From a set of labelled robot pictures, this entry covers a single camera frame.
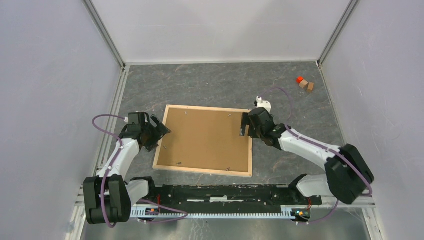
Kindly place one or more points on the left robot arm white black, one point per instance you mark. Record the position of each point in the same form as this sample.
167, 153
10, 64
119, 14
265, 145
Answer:
108, 199

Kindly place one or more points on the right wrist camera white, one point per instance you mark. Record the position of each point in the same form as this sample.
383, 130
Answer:
261, 103

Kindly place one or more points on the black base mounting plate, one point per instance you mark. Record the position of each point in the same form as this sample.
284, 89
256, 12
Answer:
229, 199

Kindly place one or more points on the light wooden picture frame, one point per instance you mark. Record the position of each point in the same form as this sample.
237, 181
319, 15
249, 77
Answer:
202, 171

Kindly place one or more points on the aluminium rail with comb strip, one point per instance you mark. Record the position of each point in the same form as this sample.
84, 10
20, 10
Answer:
146, 211

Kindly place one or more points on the small wooden cube block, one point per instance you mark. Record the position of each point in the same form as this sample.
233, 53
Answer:
304, 83

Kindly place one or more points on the red cube block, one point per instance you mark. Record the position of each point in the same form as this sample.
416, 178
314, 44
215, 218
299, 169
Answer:
299, 79

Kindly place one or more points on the brown cardboard backing board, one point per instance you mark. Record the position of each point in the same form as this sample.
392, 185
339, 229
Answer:
205, 139

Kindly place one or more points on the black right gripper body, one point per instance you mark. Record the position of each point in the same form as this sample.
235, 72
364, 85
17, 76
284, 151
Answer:
254, 132

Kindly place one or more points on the rectangular wooden block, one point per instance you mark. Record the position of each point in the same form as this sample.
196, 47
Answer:
310, 87

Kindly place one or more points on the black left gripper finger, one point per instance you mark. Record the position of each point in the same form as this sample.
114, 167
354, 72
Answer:
160, 127
151, 140

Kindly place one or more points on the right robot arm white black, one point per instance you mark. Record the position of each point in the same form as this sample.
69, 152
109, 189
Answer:
347, 175

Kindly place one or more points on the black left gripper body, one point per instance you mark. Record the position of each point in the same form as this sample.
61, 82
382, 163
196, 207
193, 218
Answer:
149, 131

